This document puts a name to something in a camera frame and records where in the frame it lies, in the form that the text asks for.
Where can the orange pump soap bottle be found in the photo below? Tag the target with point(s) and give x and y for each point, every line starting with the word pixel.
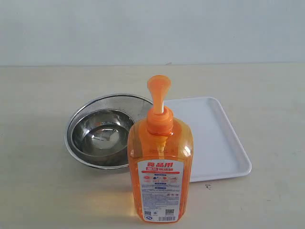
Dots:
pixel 160 156

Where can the small stainless steel bowl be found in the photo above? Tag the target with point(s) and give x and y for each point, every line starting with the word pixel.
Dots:
pixel 103 133

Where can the steel mesh strainer basket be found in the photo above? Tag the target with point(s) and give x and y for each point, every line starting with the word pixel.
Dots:
pixel 133 105

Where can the white plastic tray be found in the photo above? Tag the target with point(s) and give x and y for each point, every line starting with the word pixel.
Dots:
pixel 218 152

